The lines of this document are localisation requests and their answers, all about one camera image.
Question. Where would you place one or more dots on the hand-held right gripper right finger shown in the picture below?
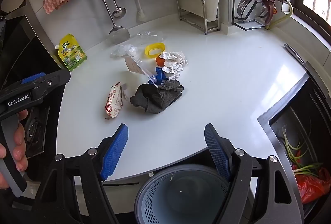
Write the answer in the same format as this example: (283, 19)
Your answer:
(217, 151)

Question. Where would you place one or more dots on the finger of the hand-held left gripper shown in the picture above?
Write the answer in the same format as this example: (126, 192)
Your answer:
(55, 80)
(33, 78)

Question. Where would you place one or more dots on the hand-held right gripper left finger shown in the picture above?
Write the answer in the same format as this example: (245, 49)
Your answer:
(115, 151)

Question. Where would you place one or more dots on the grey perforated waste bin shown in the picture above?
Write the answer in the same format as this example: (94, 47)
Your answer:
(183, 193)

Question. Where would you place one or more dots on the clear plastic bag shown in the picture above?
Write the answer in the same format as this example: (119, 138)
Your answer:
(124, 51)

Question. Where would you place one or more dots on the white paper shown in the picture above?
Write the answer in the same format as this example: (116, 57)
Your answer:
(174, 60)

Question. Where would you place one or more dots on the person's left hand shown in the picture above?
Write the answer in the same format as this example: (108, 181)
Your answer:
(20, 141)

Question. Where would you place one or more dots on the black gas stove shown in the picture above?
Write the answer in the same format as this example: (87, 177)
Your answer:
(23, 53)

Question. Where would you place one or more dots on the green yellow seasoning pouch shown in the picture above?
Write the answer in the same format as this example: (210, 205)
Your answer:
(72, 52)

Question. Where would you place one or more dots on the red white snack packet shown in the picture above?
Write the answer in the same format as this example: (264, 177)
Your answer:
(113, 104)

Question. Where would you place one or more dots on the dark grey cloth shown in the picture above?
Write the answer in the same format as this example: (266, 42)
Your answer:
(157, 97)

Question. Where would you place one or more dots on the green onions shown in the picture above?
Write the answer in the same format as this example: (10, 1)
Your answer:
(294, 153)

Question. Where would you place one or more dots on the hanging metal ladles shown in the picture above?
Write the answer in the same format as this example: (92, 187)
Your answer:
(119, 34)

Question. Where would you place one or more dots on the clear zip bag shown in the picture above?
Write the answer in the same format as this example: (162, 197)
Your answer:
(138, 66)

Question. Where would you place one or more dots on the small white plastic stick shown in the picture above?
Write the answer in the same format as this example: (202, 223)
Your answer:
(173, 76)

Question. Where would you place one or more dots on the blue plastic piece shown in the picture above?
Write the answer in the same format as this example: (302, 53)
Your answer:
(160, 75)

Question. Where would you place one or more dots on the steel sink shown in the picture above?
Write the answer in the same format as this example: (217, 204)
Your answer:
(305, 115)

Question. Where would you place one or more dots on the yellow plastic lid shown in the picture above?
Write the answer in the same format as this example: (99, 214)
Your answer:
(148, 50)

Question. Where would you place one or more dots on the red plastic bag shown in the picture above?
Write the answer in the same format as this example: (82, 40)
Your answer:
(310, 184)

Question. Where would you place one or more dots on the orange plastic piece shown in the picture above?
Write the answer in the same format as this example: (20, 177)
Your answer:
(159, 60)

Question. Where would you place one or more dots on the blue white brush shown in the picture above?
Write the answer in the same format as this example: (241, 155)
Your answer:
(137, 1)

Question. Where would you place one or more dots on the steel board rack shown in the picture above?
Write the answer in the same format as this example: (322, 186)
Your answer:
(205, 11)

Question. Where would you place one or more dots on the steel pot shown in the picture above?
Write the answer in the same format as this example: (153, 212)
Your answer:
(250, 4)

